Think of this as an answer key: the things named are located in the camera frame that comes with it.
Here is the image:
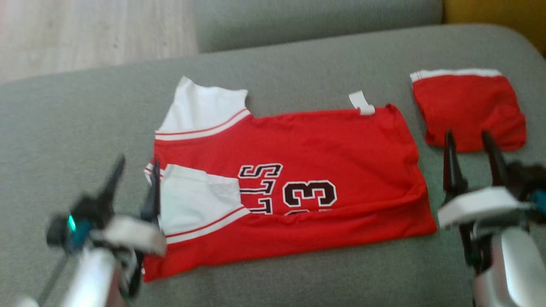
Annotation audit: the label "small grey sofa cushion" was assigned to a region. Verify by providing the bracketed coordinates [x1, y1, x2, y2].
[194, 0, 444, 54]

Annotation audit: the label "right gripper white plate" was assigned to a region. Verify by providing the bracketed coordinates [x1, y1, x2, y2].
[436, 130, 534, 231]

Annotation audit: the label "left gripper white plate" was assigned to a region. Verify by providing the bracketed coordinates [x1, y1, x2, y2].
[70, 155, 168, 256]

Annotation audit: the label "red basketball jersey white sleeves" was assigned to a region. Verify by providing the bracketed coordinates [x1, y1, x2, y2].
[142, 75, 438, 283]

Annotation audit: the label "red shorts white stripe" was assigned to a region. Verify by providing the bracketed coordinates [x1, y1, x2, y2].
[409, 68, 528, 153]

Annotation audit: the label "large grey sofa seat cushion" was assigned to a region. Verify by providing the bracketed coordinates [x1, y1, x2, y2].
[0, 23, 546, 307]

